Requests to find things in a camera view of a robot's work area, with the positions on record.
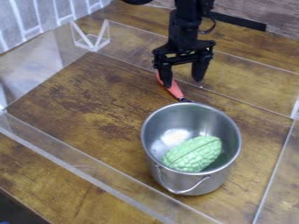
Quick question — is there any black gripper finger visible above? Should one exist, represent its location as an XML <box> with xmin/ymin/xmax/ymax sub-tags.
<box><xmin>157</xmin><ymin>63</ymin><xmax>174</xmax><ymax>88</ymax></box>
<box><xmin>191</xmin><ymin>56</ymin><xmax>211</xmax><ymax>82</ymax></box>

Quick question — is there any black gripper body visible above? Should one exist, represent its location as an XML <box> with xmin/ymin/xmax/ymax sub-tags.
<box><xmin>154</xmin><ymin>17</ymin><xmax>217</xmax><ymax>70</ymax></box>

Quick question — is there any orange handled metal spoon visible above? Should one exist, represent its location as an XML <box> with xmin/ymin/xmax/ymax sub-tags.
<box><xmin>155</xmin><ymin>72</ymin><xmax>193</xmax><ymax>102</ymax></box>

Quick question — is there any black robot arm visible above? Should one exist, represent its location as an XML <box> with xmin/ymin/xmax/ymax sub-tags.
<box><xmin>154</xmin><ymin>0</ymin><xmax>217</xmax><ymax>88</ymax></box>

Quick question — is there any stainless steel pot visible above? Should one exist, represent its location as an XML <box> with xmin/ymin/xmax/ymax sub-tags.
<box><xmin>142</xmin><ymin>102</ymin><xmax>242</xmax><ymax>196</ymax></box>

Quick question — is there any green bitter gourd toy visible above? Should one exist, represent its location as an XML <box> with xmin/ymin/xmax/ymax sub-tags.
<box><xmin>162</xmin><ymin>136</ymin><xmax>222</xmax><ymax>172</ymax></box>

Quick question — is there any black wall strip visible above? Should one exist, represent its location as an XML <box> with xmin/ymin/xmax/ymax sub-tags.
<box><xmin>211</xmin><ymin>12</ymin><xmax>268</xmax><ymax>32</ymax></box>

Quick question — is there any clear acrylic corner bracket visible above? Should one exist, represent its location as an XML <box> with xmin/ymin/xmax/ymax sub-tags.
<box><xmin>70</xmin><ymin>20</ymin><xmax>110</xmax><ymax>52</ymax></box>

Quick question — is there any black cable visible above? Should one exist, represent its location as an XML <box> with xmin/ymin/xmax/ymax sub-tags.
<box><xmin>121</xmin><ymin>0</ymin><xmax>218</xmax><ymax>35</ymax></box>

